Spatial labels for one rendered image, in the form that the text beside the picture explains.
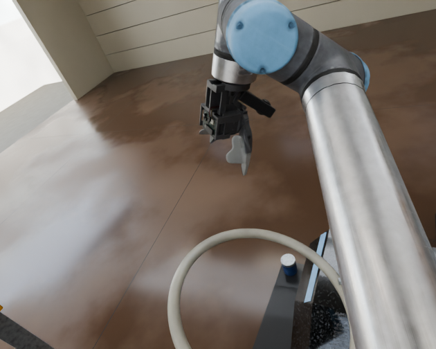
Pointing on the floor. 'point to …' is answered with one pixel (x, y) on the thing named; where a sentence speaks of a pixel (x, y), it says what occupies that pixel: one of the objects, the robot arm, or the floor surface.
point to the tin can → (288, 262)
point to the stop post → (10, 329)
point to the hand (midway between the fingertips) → (228, 158)
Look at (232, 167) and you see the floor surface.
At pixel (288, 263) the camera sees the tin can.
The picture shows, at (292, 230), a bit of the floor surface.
